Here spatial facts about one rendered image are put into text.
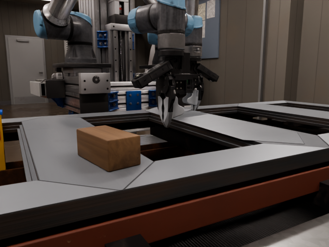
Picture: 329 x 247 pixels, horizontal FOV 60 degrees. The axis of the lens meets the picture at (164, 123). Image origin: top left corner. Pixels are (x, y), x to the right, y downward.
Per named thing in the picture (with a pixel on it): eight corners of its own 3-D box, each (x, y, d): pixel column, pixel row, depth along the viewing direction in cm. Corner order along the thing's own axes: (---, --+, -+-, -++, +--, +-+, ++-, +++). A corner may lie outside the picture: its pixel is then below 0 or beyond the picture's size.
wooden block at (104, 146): (141, 164, 47) (140, 135, 46) (108, 172, 43) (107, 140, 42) (106, 149, 56) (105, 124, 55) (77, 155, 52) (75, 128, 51)
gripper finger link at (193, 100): (184, 112, 114) (184, 89, 112) (197, 111, 116) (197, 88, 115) (188, 113, 111) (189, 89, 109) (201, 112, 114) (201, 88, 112)
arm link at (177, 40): (165, 32, 73) (152, 36, 80) (165, 50, 74) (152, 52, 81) (190, 34, 76) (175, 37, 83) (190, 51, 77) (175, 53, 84)
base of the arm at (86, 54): (61, 63, 142) (59, 43, 140) (90, 64, 150) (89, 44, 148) (69, 62, 130) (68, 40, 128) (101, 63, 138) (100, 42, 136)
